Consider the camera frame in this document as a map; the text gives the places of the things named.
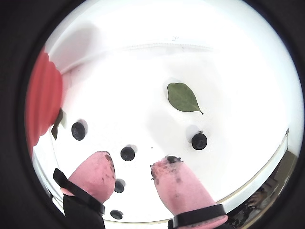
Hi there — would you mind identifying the pink-sleeved gripper finger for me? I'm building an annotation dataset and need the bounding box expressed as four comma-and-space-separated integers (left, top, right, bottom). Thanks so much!
52, 150, 117, 229
150, 156, 229, 229

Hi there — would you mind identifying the small dark blueberry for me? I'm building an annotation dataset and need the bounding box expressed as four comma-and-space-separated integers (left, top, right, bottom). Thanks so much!
120, 146, 136, 162
110, 209, 123, 220
114, 179, 125, 194

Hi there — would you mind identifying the red collapsible silicone cup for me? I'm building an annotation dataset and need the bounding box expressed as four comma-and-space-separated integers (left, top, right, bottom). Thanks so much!
25, 51, 64, 147

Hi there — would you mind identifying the large dark blueberry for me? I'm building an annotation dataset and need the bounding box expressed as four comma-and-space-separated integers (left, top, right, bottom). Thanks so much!
71, 122, 86, 141

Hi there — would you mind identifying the small blueberry with stem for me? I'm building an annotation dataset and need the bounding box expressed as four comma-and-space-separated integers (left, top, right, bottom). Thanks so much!
191, 130, 208, 151

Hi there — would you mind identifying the flat pointed green leaf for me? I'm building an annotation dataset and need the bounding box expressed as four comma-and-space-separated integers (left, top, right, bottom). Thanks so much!
166, 82, 204, 115

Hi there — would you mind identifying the white sheet mat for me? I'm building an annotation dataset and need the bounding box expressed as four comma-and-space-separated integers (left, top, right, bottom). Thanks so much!
33, 42, 290, 225

